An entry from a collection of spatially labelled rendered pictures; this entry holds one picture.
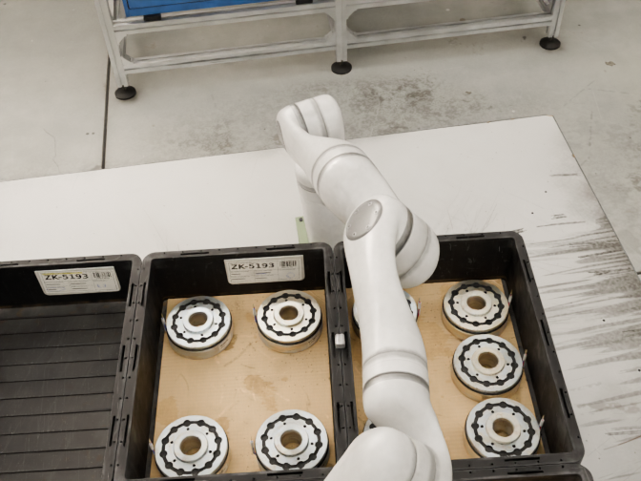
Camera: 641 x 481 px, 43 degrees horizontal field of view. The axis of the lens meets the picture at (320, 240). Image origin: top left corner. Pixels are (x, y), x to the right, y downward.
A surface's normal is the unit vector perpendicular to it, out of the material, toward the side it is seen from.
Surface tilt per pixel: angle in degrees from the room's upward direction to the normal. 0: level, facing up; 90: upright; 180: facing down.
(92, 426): 0
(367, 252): 40
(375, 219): 31
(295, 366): 0
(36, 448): 0
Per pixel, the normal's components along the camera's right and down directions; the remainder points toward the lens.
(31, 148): -0.04, -0.67
